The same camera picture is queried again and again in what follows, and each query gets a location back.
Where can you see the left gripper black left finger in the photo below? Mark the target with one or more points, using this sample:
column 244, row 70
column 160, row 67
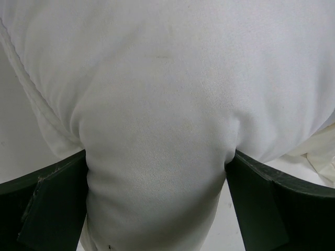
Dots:
column 45, row 209

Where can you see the cream pillowcase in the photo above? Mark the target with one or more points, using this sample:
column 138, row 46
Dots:
column 312, row 161

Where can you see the white pillow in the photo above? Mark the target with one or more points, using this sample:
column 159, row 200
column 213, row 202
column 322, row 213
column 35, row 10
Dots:
column 161, row 94

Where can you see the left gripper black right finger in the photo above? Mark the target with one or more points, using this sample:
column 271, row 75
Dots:
column 277, row 211

